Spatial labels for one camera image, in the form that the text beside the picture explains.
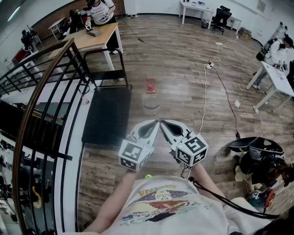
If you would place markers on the neon yellow sneaker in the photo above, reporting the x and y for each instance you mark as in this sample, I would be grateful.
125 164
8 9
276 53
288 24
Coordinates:
148 176

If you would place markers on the grey wall panel box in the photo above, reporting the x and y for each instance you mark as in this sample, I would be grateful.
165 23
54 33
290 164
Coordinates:
261 5

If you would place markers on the black office chair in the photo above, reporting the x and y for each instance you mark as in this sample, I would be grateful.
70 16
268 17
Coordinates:
221 16

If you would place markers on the white mug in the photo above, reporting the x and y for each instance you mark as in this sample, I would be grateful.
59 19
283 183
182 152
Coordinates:
120 79

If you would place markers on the white paper scrap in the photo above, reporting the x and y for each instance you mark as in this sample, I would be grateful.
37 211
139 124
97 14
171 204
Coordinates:
237 103

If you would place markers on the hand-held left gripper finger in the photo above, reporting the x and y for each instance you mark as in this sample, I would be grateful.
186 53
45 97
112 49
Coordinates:
151 137
135 129

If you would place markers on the cardboard box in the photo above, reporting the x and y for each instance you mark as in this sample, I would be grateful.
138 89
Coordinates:
244 33

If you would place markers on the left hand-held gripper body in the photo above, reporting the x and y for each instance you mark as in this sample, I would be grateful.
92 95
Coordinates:
135 153

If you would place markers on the metal ladder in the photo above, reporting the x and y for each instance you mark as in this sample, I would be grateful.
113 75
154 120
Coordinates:
280 28

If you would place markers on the black waste bin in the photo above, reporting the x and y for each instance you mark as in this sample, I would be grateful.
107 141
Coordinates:
204 24

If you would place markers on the wooden table white legs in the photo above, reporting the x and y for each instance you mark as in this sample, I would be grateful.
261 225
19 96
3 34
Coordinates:
92 41

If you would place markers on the person's white printed t-shirt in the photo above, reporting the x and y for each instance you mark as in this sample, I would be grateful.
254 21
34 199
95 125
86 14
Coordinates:
165 218

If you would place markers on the small red cap bottle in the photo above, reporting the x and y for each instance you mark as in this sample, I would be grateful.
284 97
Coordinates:
87 101

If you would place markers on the person's left forearm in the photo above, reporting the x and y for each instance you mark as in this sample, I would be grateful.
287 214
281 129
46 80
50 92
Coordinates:
114 197

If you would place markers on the black platform trolley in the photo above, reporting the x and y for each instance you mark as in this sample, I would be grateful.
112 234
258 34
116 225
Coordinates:
108 114

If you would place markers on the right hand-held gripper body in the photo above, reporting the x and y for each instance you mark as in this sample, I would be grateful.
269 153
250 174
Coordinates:
193 149

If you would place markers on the person's right forearm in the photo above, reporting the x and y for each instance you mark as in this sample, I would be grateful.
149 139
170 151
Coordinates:
204 181

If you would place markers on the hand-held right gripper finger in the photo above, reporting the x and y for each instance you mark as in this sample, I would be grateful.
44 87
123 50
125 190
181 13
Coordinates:
179 125
169 137

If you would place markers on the white desk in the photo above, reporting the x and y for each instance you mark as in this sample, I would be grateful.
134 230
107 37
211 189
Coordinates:
195 5
275 78
234 19

